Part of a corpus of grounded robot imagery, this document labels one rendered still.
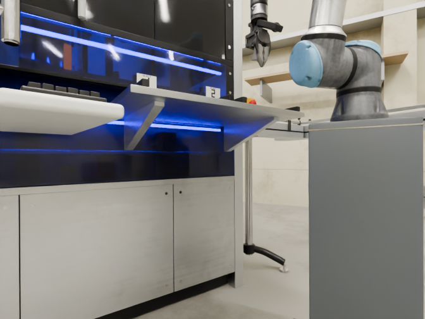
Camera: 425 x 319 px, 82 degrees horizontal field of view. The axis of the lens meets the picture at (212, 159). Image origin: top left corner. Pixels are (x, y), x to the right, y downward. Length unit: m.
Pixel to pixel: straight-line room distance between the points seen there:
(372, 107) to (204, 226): 0.86
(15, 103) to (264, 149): 3.59
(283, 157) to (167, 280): 2.92
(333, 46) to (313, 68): 0.07
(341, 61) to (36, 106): 0.70
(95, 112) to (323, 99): 3.51
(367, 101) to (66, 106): 0.72
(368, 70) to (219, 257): 1.02
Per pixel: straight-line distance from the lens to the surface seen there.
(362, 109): 0.79
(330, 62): 0.75
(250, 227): 1.65
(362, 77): 0.83
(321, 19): 0.78
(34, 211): 1.04
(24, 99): 0.51
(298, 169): 3.78
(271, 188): 3.88
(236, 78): 1.39
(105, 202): 1.05
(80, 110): 0.52
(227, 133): 1.26
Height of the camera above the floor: 0.69
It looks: level
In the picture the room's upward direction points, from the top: straight up
